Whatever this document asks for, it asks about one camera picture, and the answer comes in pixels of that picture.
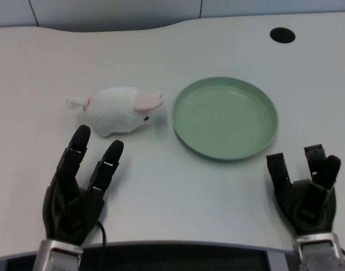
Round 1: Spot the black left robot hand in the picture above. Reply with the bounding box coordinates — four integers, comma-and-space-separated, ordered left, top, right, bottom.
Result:
42, 124, 125, 245

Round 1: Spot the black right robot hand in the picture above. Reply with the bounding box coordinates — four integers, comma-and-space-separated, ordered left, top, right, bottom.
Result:
265, 143, 342, 237

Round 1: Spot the white rabbit doll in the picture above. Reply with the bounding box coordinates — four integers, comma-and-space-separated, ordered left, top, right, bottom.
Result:
65, 87, 164, 138

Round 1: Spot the green round plate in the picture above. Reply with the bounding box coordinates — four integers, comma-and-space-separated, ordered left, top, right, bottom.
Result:
171, 76, 279, 162

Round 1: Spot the black mesh robot torso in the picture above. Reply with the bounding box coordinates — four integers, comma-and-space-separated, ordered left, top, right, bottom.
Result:
7, 244, 287, 271

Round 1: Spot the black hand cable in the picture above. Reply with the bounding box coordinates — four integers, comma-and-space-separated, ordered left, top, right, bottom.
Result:
96, 221, 108, 247

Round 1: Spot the black table cable hole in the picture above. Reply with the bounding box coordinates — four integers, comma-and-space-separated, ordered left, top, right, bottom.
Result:
269, 27, 296, 44

